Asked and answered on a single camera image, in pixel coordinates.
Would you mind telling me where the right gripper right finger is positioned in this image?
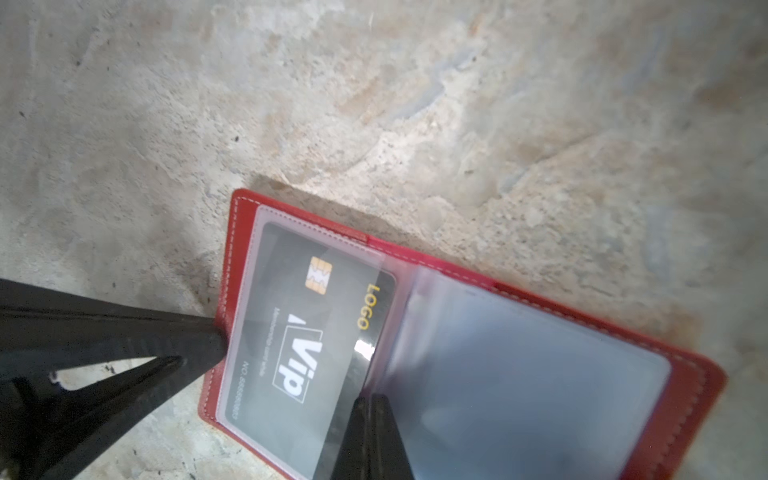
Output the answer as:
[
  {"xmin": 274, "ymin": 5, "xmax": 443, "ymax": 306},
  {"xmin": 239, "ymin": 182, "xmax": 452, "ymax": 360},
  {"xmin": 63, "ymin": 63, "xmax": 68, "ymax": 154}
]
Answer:
[{"xmin": 331, "ymin": 394, "xmax": 415, "ymax": 480}]

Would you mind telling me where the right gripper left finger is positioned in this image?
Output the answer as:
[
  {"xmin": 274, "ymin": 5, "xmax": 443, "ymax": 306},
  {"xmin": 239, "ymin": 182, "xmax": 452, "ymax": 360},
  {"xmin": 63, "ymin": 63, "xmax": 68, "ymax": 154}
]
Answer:
[{"xmin": 1, "ymin": 279, "xmax": 227, "ymax": 479}]

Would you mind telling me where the red leather card holder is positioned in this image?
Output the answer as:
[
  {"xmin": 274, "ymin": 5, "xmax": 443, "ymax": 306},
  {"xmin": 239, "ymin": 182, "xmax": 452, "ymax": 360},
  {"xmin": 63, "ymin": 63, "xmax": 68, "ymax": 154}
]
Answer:
[{"xmin": 198, "ymin": 189, "xmax": 726, "ymax": 479}]

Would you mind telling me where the black VIP credit card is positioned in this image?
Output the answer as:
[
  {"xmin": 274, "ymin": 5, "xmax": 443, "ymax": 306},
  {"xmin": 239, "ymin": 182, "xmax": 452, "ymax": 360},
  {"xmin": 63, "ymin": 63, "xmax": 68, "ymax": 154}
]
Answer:
[{"xmin": 216, "ymin": 220, "xmax": 396, "ymax": 479}]

